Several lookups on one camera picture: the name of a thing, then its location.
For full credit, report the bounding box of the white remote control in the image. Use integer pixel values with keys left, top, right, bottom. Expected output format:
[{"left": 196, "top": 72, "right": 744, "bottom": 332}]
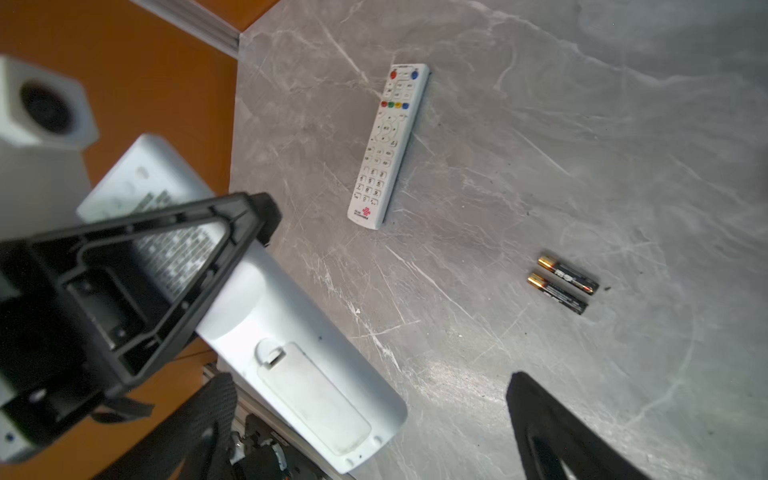
[{"left": 347, "top": 63, "right": 430, "bottom": 230}]

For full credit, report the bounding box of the AAA battery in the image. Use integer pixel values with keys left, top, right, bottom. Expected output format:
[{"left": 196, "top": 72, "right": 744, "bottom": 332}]
[
  {"left": 527, "top": 273, "right": 587, "bottom": 315},
  {"left": 537, "top": 255, "right": 600, "bottom": 296}
]

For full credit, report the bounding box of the aluminium corner post left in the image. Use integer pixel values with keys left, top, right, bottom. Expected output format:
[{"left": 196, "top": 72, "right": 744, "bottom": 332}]
[{"left": 132, "top": 0, "right": 240, "bottom": 60}]

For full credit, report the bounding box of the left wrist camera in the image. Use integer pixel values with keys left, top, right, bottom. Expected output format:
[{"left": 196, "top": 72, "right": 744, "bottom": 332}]
[{"left": 1, "top": 55, "right": 100, "bottom": 240}]

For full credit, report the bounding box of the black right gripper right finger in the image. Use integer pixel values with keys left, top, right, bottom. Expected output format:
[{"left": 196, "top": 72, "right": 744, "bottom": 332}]
[{"left": 506, "top": 371, "right": 647, "bottom": 479}]

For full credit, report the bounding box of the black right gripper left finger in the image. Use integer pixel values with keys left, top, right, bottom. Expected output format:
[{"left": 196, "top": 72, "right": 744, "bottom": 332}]
[{"left": 96, "top": 373, "right": 238, "bottom": 479}]

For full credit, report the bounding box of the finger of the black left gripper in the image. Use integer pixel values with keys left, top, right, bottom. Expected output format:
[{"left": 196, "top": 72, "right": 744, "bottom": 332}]
[{"left": 1, "top": 193, "right": 282, "bottom": 447}]

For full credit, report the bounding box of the white remote with QR label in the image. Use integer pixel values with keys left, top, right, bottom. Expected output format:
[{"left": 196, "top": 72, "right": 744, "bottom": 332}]
[{"left": 77, "top": 134, "right": 407, "bottom": 473}]

